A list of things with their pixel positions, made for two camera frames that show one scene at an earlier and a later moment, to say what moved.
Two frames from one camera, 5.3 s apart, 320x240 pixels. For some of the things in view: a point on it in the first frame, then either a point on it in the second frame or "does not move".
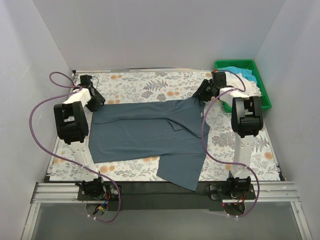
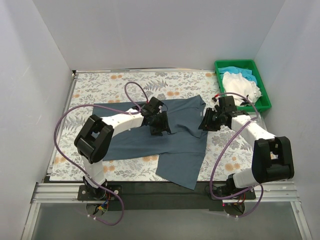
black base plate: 164,196 does not move
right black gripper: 202,90 → 208,120
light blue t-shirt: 244,72 does not move
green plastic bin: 250,65 does not move
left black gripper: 98,99 → 160,122
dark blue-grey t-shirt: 175,131 does not move
